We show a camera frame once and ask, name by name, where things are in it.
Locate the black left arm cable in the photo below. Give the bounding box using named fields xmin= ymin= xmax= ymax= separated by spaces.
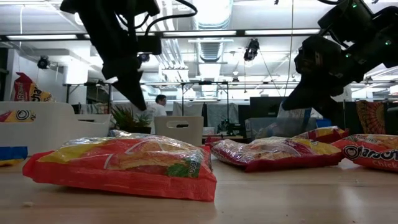
xmin=144 ymin=0 xmax=199 ymax=35

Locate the red roast beef noodle packet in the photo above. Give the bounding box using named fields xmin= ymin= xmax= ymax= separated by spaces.
xmin=210 ymin=136 xmax=345 ymax=173
xmin=12 ymin=72 xmax=54 ymax=103
xmin=293 ymin=125 xmax=349 ymax=144

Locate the black overhead frame beam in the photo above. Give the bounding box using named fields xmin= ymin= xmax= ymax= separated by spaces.
xmin=0 ymin=28 xmax=322 ymax=43

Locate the green plant black pot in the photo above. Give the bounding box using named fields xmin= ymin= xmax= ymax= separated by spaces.
xmin=110 ymin=105 xmax=153 ymax=135

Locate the black monitor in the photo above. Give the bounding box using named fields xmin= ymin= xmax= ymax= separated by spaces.
xmin=249 ymin=96 xmax=285 ymax=118

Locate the black background table frame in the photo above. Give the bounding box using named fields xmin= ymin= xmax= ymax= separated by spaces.
xmin=139 ymin=80 xmax=233 ymax=125
xmin=63 ymin=81 xmax=113 ymax=113

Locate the grey translucent plastic bin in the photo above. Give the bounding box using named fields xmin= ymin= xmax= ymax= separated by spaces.
xmin=244 ymin=116 xmax=318 ymax=141

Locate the orange patterned tapestry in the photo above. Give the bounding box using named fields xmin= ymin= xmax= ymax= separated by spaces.
xmin=355 ymin=99 xmax=387 ymax=135

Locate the person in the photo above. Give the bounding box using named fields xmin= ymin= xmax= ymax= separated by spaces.
xmin=145 ymin=93 xmax=169 ymax=135

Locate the black tabletop device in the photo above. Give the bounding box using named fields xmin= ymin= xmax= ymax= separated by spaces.
xmin=216 ymin=119 xmax=247 ymax=136

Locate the white plastic storage bin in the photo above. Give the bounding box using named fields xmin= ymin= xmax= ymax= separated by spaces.
xmin=0 ymin=100 xmax=112 ymax=157
xmin=154 ymin=115 xmax=205 ymax=147

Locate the black table frame rail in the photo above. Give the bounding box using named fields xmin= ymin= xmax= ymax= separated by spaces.
xmin=201 ymin=134 xmax=250 ymax=144

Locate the blue white noodle packet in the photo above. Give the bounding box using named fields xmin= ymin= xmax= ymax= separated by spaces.
xmin=276 ymin=105 xmax=313 ymax=127

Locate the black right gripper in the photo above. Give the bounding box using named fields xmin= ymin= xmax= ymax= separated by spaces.
xmin=280 ymin=33 xmax=371 ymax=126

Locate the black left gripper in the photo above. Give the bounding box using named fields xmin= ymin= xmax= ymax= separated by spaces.
xmin=101 ymin=52 xmax=147 ymax=112

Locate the black hanging spotlight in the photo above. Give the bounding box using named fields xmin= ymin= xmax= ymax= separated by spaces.
xmin=243 ymin=38 xmax=261 ymax=62

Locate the blue storage bin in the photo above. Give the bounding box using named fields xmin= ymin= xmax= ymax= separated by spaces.
xmin=315 ymin=118 xmax=333 ymax=129

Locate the grey hanging cloth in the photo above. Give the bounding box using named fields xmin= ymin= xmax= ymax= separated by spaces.
xmin=172 ymin=101 xmax=205 ymax=117

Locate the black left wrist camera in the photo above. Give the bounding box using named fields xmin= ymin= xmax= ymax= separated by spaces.
xmin=136 ymin=34 xmax=163 ymax=56

